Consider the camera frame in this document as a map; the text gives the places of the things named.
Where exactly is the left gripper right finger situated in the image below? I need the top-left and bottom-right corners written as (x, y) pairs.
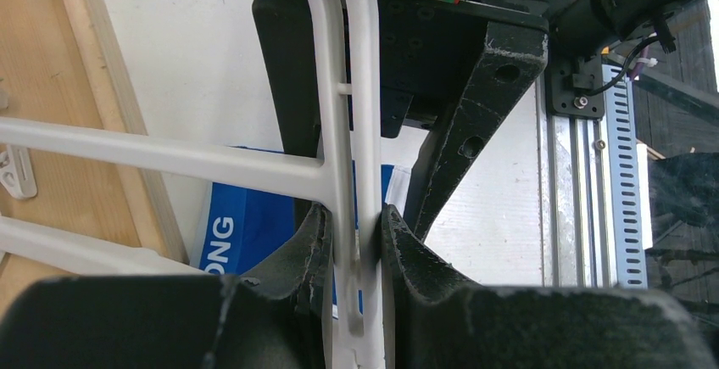
top-left (381, 204), bottom-right (478, 321)

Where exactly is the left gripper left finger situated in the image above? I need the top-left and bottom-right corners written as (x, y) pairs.
top-left (241, 203), bottom-right (332, 316)

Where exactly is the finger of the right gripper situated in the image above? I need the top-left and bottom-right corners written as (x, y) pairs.
top-left (404, 22), bottom-right (549, 241)
top-left (252, 0), bottom-right (321, 159)

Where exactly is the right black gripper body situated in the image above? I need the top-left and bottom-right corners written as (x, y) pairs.
top-left (377, 0), bottom-right (549, 138)

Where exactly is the white plastic clip hanger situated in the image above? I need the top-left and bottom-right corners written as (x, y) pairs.
top-left (1, 0), bottom-right (385, 368)

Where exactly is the blue boxer underwear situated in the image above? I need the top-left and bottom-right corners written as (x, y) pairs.
top-left (189, 147), bottom-right (414, 315)

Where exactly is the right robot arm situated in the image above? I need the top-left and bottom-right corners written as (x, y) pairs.
top-left (368, 0), bottom-right (694, 239)

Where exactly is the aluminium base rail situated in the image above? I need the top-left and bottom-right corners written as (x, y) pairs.
top-left (537, 74), bottom-right (652, 288)

